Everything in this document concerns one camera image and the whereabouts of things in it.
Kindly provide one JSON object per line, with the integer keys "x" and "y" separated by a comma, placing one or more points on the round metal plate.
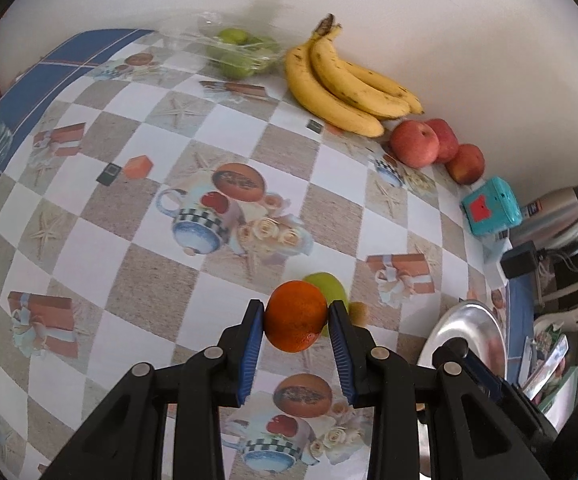
{"x": 469, "y": 325}

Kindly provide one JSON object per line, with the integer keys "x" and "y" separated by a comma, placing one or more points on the small green fruit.
{"x": 259, "y": 41}
{"x": 232, "y": 36}
{"x": 236, "y": 69}

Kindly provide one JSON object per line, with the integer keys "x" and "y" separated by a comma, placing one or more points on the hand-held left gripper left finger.
{"x": 251, "y": 355}

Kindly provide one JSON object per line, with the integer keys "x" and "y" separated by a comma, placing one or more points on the green apple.
{"x": 331, "y": 287}

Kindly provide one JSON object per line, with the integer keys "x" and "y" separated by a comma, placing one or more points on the yellow banana bunch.
{"x": 319, "y": 95}

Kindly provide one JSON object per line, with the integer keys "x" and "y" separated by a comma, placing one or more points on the clear plastic clamshell container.
{"x": 249, "y": 55}

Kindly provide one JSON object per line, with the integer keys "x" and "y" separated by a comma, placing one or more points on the teal box with red label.
{"x": 494, "y": 207}

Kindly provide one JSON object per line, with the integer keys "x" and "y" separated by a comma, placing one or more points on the brown kiwi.
{"x": 359, "y": 312}

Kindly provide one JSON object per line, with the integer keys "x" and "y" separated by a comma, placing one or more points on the orange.
{"x": 296, "y": 315}

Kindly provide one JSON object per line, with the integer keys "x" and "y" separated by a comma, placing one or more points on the steel thermos jug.
{"x": 559, "y": 215}

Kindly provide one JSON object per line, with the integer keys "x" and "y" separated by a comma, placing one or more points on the clear plastic packet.
{"x": 549, "y": 360}

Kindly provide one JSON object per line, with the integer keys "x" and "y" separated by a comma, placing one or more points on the black power adapter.
{"x": 519, "y": 260}

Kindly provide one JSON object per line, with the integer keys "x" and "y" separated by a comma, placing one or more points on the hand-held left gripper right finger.
{"x": 341, "y": 355}

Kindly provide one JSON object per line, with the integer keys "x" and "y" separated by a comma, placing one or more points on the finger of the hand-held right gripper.
{"x": 491, "y": 385}

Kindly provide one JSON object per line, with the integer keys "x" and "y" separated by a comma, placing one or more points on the red apple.
{"x": 414, "y": 145}
{"x": 447, "y": 137}
{"x": 466, "y": 165}

